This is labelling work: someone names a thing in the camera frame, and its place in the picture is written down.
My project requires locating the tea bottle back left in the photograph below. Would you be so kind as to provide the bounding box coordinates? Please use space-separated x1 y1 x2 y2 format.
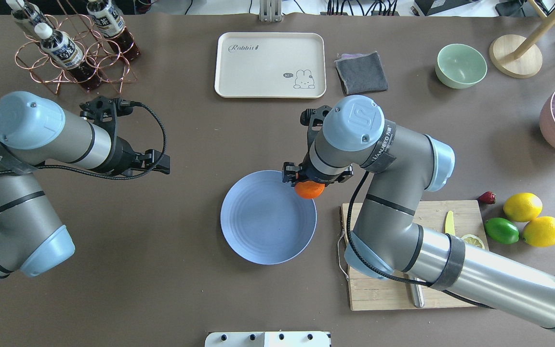
6 0 53 38

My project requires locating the green bowl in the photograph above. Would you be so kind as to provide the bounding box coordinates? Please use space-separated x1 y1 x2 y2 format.
435 43 488 89

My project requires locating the orange mandarin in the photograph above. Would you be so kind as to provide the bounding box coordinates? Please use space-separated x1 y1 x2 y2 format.
294 181 326 200

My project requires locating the steel muddler black tip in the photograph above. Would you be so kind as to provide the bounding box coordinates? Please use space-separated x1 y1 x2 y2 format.
408 275 425 309

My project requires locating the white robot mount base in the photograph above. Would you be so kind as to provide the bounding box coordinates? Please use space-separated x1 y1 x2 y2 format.
204 330 332 347

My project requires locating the tea bottle front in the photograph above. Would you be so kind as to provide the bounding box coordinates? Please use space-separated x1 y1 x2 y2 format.
35 23 102 91

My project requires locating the wooden cutting board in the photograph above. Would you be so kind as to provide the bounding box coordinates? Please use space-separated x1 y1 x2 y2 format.
347 200 489 310

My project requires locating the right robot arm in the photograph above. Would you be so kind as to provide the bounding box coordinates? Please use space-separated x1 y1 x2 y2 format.
282 96 555 333

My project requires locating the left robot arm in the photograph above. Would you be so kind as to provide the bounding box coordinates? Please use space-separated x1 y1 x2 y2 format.
0 92 171 280

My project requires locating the grey folded cloth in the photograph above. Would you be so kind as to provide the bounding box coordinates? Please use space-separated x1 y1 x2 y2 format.
334 51 388 96

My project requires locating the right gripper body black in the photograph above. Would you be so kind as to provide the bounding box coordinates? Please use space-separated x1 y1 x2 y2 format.
282 107 353 187

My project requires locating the tea bottle back right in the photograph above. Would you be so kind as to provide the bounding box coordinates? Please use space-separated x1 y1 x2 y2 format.
86 0 141 62

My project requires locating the lemon slice upper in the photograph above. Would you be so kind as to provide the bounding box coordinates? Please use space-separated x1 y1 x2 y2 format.
461 234 487 250

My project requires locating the red strawberry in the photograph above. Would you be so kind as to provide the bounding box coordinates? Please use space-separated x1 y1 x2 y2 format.
476 191 496 205

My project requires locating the tea bottle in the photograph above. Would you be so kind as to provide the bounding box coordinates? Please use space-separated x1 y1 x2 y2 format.
86 0 141 62
35 23 102 91
6 0 53 38

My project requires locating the yellow plastic knife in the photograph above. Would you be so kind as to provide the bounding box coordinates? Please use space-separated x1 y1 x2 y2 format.
444 210 456 236

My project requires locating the cream rabbit tray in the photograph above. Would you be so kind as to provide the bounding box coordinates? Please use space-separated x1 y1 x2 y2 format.
214 32 327 99

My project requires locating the yellow lemon near strawberry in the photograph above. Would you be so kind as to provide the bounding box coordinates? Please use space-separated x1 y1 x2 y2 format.
502 192 542 222

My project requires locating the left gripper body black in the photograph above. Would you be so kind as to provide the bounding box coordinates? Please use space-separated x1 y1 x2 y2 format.
79 96 171 176

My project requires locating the copper wire bottle rack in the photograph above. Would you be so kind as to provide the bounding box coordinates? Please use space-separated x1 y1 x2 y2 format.
7 0 141 94

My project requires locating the yellow lemon outer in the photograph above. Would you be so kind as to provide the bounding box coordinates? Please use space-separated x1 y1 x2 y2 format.
522 216 555 247

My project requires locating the green lime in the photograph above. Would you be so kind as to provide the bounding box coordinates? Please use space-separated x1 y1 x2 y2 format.
484 217 520 244

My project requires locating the blue plate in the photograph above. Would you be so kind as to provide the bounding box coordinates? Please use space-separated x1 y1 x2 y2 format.
220 171 317 265

